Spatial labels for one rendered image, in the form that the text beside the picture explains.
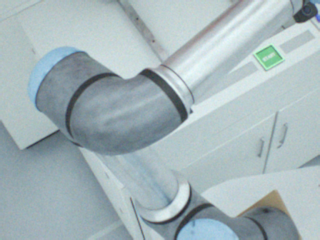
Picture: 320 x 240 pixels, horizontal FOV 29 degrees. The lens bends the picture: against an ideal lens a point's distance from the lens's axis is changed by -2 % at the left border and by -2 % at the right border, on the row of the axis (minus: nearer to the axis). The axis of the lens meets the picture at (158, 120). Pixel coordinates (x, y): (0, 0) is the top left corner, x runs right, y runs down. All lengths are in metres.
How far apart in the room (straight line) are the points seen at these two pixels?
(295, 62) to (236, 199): 0.36
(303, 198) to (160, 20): 0.63
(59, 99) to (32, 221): 1.55
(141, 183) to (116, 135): 0.28
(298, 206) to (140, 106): 0.75
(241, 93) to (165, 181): 0.39
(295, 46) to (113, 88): 0.77
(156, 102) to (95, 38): 0.91
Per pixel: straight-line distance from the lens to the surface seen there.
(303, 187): 1.53
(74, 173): 2.45
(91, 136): 0.86
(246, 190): 1.51
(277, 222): 1.28
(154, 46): 1.66
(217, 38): 0.90
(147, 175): 1.10
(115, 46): 1.71
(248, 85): 1.47
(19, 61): 2.01
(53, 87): 0.92
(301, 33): 1.57
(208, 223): 1.16
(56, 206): 2.42
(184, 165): 1.62
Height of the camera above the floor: 2.24
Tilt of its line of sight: 64 degrees down
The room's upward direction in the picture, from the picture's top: 9 degrees counter-clockwise
